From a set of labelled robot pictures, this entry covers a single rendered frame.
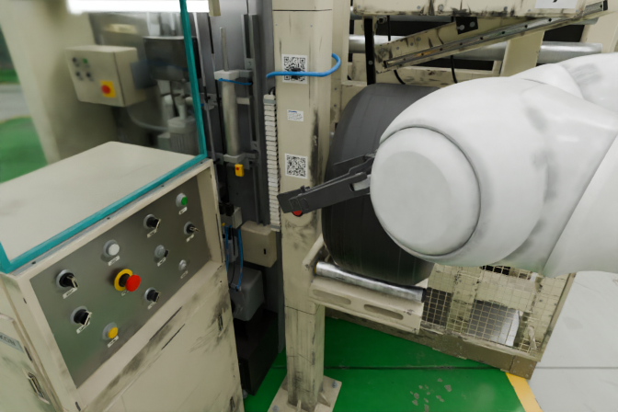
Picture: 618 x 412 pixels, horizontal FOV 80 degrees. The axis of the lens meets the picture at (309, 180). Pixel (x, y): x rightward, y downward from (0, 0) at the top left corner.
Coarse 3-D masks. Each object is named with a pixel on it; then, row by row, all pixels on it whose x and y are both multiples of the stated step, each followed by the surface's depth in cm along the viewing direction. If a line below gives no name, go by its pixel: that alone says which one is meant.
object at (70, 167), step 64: (0, 0) 55; (64, 0) 63; (128, 0) 75; (0, 64) 56; (64, 64) 65; (128, 64) 77; (192, 64) 95; (0, 128) 57; (64, 128) 67; (128, 128) 80; (192, 128) 100; (0, 192) 59; (64, 192) 69; (128, 192) 83; (0, 256) 60
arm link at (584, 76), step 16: (544, 64) 32; (560, 64) 32; (576, 64) 30; (592, 64) 29; (608, 64) 29; (544, 80) 29; (560, 80) 29; (576, 80) 29; (592, 80) 28; (608, 80) 28; (592, 96) 28; (608, 96) 28
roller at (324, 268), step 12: (324, 264) 117; (324, 276) 118; (336, 276) 115; (348, 276) 114; (360, 276) 113; (372, 288) 112; (384, 288) 110; (396, 288) 109; (408, 288) 108; (420, 288) 108; (420, 300) 107
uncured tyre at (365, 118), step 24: (360, 96) 97; (384, 96) 94; (408, 96) 93; (360, 120) 90; (384, 120) 89; (336, 144) 92; (360, 144) 88; (336, 216) 91; (360, 216) 88; (336, 240) 94; (360, 240) 90; (384, 240) 88; (360, 264) 97; (384, 264) 92; (408, 264) 89; (432, 264) 93
